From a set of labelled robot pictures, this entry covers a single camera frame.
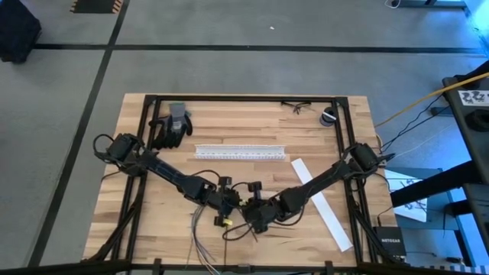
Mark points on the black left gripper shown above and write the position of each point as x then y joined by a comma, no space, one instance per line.
225,200

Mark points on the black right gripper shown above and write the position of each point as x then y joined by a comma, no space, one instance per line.
263,214

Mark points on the black zip tie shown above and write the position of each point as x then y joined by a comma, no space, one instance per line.
229,238

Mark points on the white duct cover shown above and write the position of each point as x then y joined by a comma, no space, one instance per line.
328,217

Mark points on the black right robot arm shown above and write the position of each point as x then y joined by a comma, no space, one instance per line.
324,179

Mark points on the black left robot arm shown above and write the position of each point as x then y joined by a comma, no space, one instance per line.
168,175

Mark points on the black work glove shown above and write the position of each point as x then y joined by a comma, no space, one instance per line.
164,131

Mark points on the grey cuffed work glove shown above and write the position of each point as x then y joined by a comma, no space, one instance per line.
176,114

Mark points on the black safety glasses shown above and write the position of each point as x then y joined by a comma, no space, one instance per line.
296,108

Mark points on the black tape roll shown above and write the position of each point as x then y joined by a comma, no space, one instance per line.
326,120

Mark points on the white paper sheet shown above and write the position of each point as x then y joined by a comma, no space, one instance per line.
414,212

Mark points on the black power adapter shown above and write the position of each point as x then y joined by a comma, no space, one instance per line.
439,111

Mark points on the black side table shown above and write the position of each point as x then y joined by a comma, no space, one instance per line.
464,145

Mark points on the orange black striped board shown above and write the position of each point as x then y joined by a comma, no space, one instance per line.
95,5

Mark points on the white marker print sheet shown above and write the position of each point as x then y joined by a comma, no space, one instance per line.
473,98

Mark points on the black case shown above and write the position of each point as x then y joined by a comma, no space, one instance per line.
17,30

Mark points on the dark desk foot bar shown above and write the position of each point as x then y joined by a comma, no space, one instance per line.
431,3

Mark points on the black aluminium rig frame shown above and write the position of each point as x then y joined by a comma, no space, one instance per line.
244,98

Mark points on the black Netgear network switch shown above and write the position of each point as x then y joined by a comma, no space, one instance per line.
389,240

